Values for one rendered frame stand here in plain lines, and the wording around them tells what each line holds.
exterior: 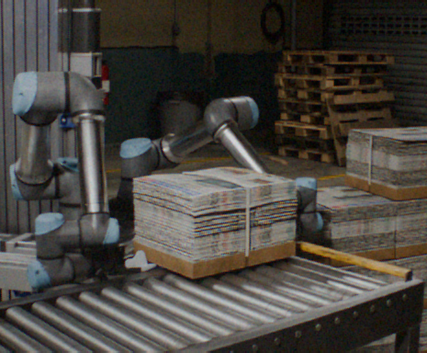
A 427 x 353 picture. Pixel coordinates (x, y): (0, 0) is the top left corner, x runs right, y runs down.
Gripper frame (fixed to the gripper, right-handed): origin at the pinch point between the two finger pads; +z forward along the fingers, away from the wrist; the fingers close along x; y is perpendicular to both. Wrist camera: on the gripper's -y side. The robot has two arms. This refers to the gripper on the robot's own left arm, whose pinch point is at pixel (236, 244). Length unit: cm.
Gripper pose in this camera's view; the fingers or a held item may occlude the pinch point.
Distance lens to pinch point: 246.6
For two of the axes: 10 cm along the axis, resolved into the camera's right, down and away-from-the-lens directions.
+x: 6.8, 1.2, -7.2
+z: -7.3, 0.7, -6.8
